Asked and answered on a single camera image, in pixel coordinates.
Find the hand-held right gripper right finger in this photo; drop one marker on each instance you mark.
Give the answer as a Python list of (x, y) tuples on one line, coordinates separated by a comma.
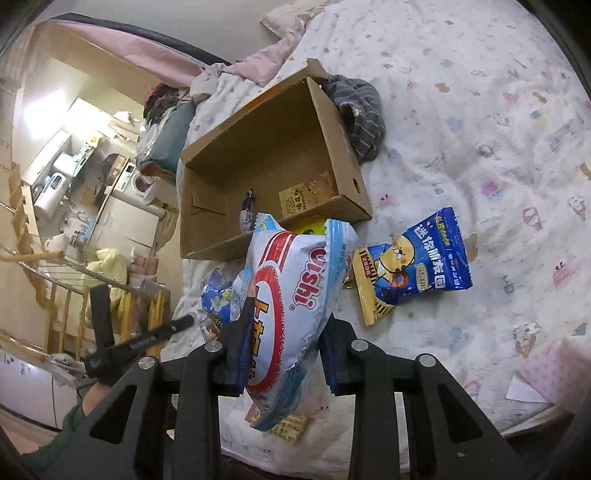
[(328, 364)]

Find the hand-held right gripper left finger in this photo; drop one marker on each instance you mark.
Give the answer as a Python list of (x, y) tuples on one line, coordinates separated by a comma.
[(235, 355)]

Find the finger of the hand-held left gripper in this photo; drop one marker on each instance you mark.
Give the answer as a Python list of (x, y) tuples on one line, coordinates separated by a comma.
[(175, 326)]

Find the large white red chips bag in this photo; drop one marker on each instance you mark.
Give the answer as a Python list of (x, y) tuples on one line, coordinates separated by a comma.
[(286, 277)]

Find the brown cardboard box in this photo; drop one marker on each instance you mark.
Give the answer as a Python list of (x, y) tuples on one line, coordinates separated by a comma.
[(258, 152)]

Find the person's left forearm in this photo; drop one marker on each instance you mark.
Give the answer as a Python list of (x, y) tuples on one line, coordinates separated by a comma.
[(60, 434)]

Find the yellow cloth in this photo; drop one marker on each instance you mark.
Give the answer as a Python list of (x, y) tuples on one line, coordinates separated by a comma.
[(108, 272)]

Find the small blue white snack packet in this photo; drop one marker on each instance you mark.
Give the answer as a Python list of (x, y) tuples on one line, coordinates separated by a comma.
[(217, 295)]

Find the cracker packet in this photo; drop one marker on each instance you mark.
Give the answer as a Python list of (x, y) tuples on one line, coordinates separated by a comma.
[(291, 427)]

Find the yellow striped snack packet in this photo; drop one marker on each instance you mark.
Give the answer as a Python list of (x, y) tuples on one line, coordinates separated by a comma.
[(367, 295)]

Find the white cabinet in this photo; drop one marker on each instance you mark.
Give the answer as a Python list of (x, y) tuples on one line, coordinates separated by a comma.
[(131, 221)]

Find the wooden railing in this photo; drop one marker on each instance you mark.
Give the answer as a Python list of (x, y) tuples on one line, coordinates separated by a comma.
[(23, 221)]

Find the small dark figurine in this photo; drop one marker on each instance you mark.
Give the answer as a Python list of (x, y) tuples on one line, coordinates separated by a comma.
[(247, 210)]

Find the blue bear snack packet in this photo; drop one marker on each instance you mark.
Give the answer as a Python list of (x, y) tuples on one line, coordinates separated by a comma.
[(415, 258)]

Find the white kitchen appliance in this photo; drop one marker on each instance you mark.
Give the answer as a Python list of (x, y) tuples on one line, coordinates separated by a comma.
[(48, 196)]

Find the white washing machine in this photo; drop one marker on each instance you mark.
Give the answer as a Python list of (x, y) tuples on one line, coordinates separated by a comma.
[(134, 180)]

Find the brown snack packet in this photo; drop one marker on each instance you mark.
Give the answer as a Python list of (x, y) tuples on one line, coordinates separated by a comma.
[(307, 191)]

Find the teal cushion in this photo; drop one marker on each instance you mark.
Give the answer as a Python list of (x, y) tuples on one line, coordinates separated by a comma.
[(166, 138)]

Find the pink patterned paper packet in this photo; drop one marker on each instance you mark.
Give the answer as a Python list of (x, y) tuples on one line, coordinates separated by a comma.
[(545, 374)]

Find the pile of clothes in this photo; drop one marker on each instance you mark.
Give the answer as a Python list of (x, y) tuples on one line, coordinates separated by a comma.
[(161, 97)]

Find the grey striped cloth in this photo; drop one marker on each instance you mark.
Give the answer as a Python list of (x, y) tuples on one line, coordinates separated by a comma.
[(364, 120)]

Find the printed bedsheet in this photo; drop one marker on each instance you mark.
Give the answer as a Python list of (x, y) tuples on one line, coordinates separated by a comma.
[(461, 138)]

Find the pink curtain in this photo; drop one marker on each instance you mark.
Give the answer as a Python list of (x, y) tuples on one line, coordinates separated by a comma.
[(129, 50)]

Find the pink blanket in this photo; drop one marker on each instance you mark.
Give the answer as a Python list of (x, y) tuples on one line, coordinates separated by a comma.
[(268, 64)]

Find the black curved rail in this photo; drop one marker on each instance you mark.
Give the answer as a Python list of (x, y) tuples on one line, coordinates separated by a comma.
[(184, 46)]

